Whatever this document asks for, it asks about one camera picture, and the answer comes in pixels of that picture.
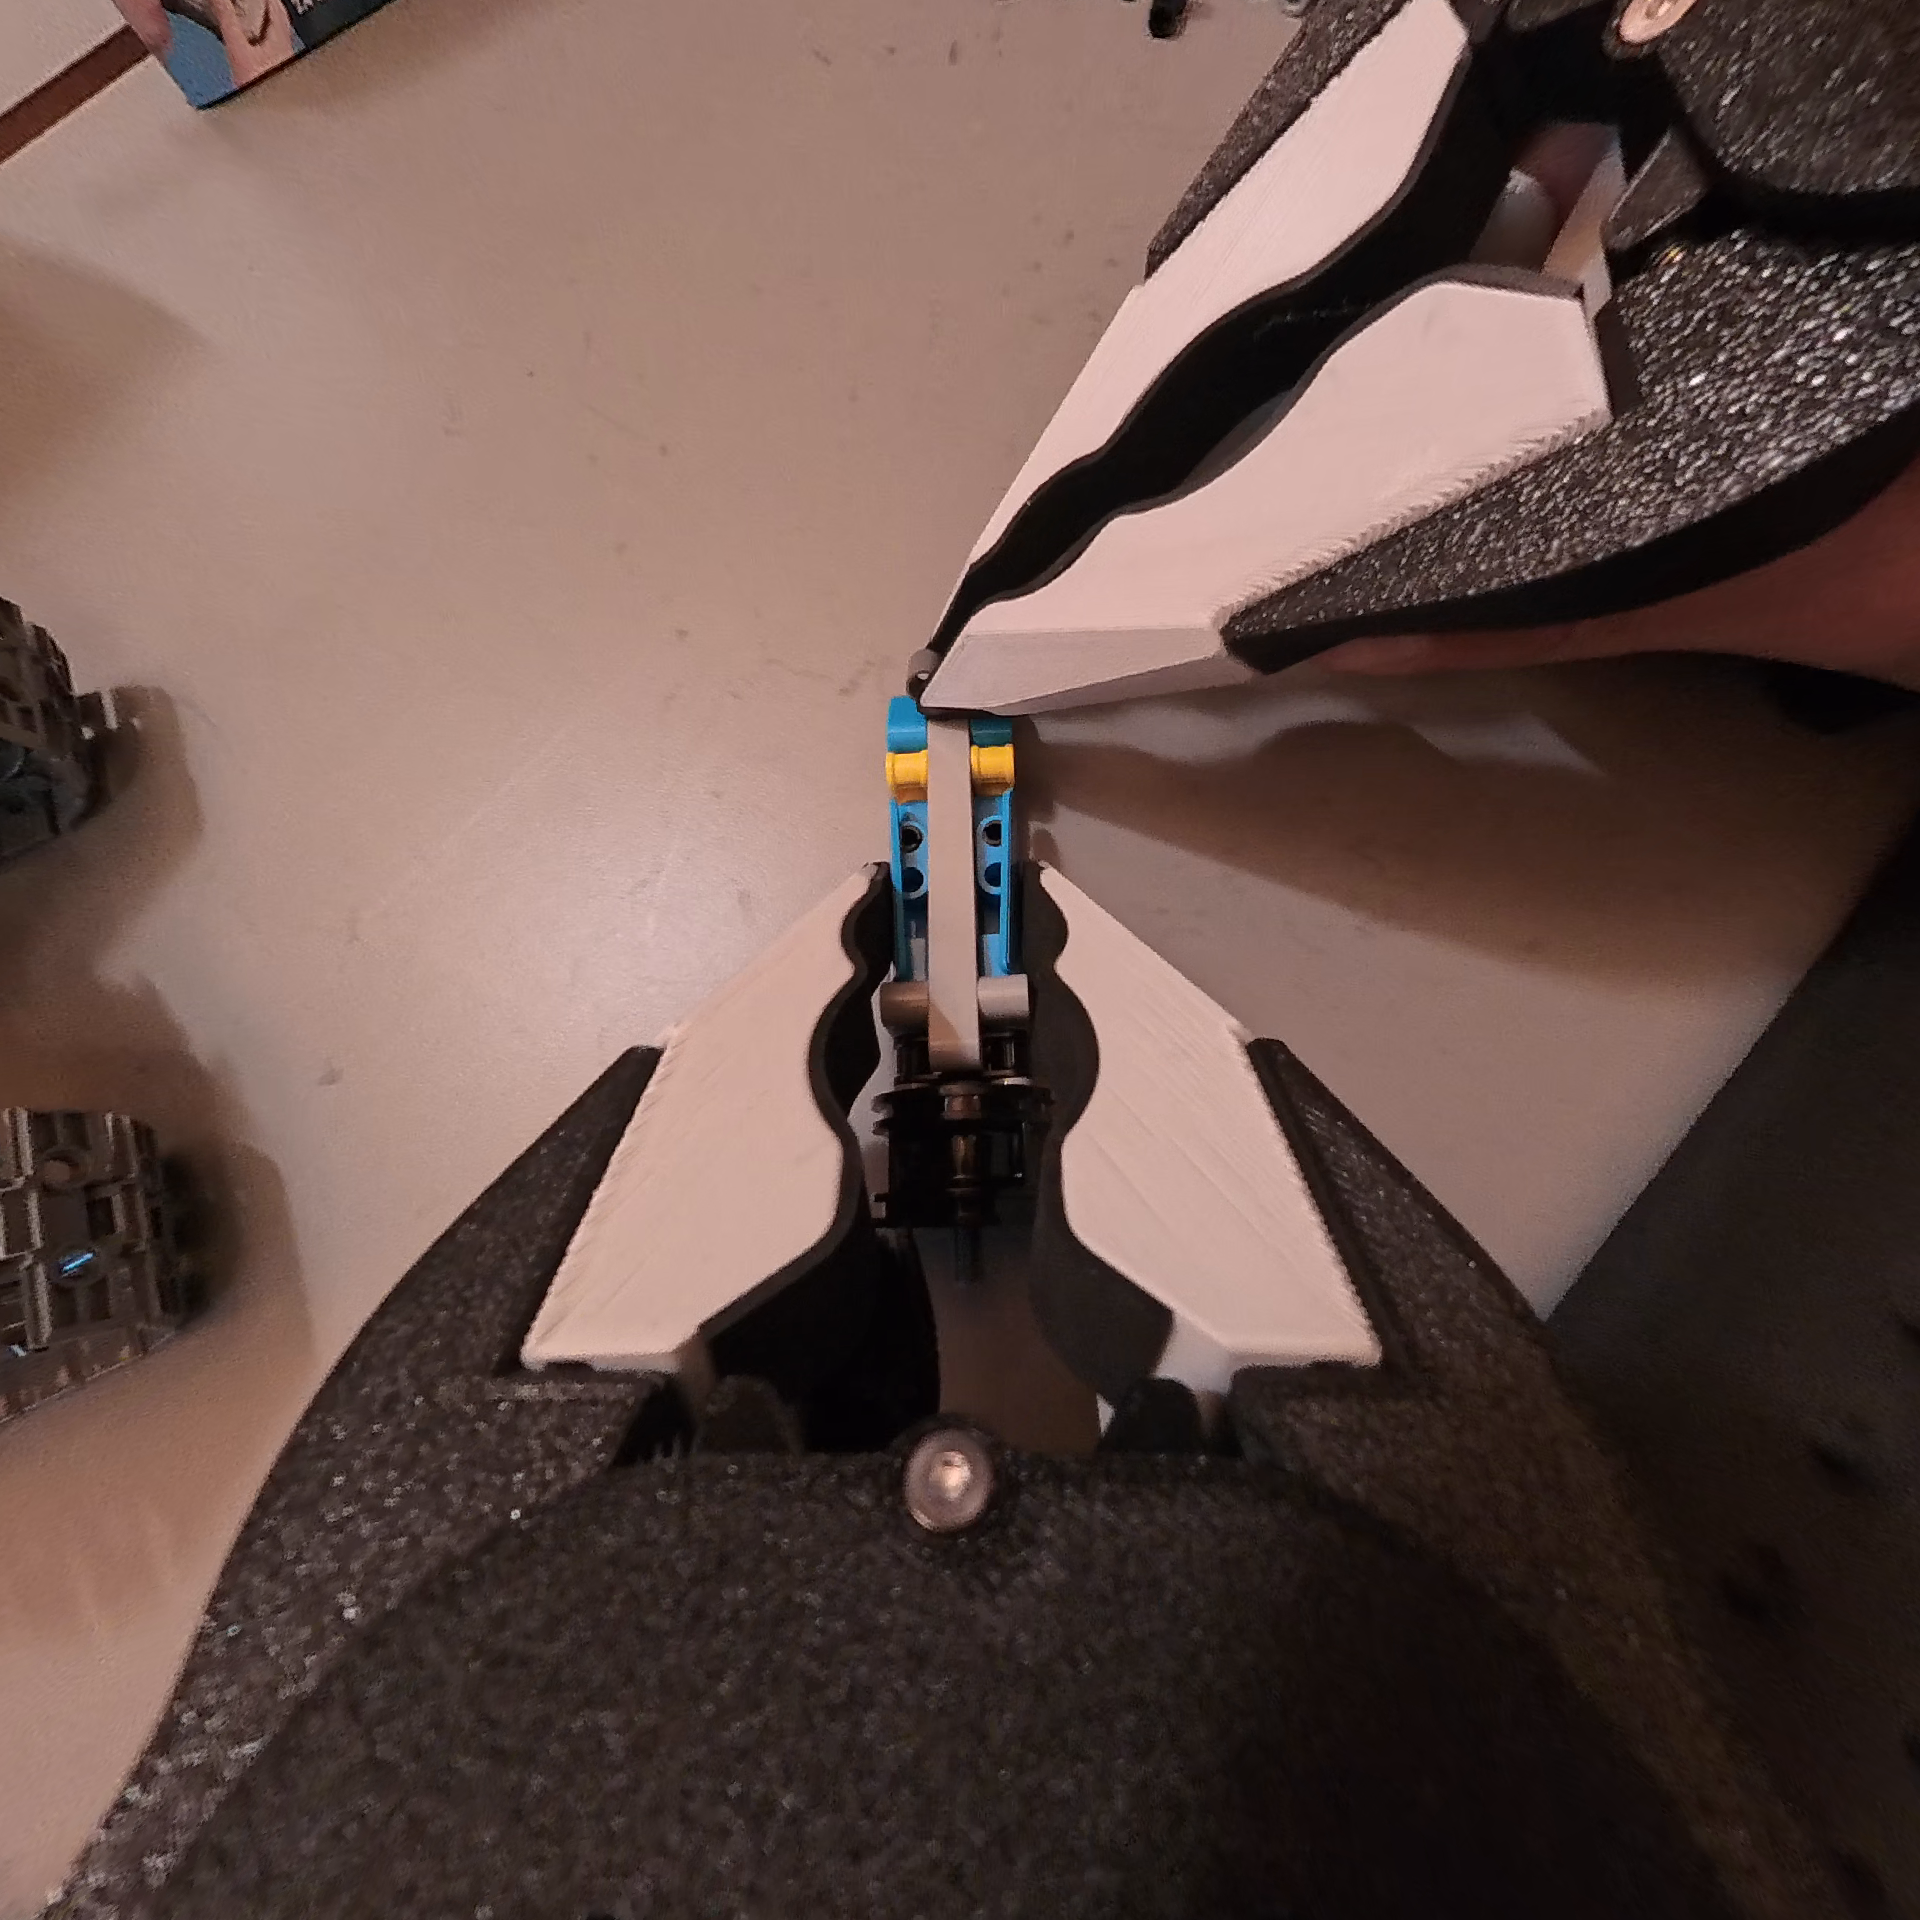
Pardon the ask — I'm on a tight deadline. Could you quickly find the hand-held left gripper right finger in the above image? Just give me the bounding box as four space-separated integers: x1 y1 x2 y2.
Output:
1026 861 1385 1397

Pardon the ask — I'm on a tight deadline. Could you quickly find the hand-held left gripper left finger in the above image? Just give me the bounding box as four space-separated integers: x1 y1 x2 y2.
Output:
519 861 889 1397

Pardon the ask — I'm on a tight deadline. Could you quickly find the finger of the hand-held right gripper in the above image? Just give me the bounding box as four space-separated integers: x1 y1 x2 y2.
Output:
915 276 1618 713
958 0 1479 606

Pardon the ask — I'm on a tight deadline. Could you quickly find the blue toy brick arm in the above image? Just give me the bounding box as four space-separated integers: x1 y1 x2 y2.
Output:
871 693 1067 1278

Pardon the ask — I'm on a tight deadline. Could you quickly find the grey desk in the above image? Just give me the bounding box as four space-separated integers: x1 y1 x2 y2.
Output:
0 0 1906 1920

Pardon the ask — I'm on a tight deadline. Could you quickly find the person's right hand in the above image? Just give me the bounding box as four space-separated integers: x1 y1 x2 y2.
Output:
1329 450 1920 694

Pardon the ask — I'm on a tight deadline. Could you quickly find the blue tracked toy robot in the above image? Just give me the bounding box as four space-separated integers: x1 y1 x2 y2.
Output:
0 597 208 1431

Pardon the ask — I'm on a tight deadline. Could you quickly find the dark blue robot kit box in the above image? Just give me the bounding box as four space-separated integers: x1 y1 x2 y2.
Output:
143 0 407 110

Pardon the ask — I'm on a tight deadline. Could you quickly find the brown wooden strip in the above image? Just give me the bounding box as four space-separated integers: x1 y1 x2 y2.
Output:
0 27 154 167

